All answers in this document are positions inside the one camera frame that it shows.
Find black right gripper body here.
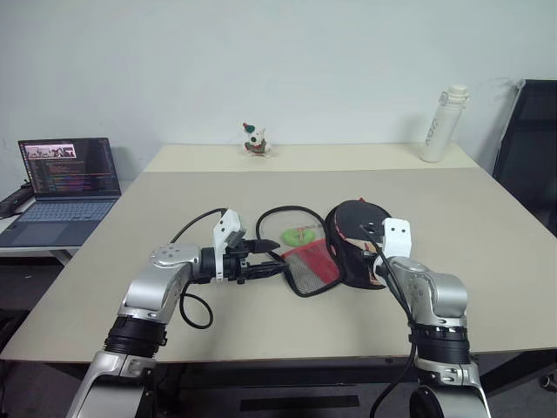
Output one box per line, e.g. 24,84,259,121
357,221,386,246

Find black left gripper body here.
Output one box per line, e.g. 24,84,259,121
223,236,258,287

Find black red paddle case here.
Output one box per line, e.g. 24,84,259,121
255,197,392,300

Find green round object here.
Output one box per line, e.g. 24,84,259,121
280,226,317,246

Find small white dog figurine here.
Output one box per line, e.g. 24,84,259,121
240,122,274,158

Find white water bottle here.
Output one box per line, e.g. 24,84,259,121
419,83,471,164

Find black office chair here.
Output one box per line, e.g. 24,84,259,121
493,78,557,239

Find white side table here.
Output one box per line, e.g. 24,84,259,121
0,179,132,267

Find dark blue open laptop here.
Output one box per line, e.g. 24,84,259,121
0,137,124,249

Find black device beside laptop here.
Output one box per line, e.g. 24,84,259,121
0,181,34,220

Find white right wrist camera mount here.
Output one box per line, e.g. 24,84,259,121
381,217,413,261

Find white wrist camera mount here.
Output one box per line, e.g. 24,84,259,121
211,209,242,280
381,217,413,261

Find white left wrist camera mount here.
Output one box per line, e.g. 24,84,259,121
211,209,242,280

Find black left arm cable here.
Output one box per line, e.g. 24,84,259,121
169,207,230,328

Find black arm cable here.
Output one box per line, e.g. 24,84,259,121
358,225,419,418
169,207,230,328

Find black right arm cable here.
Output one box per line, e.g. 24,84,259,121
358,225,419,418

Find black table frame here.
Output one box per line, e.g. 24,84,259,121
143,337,557,418

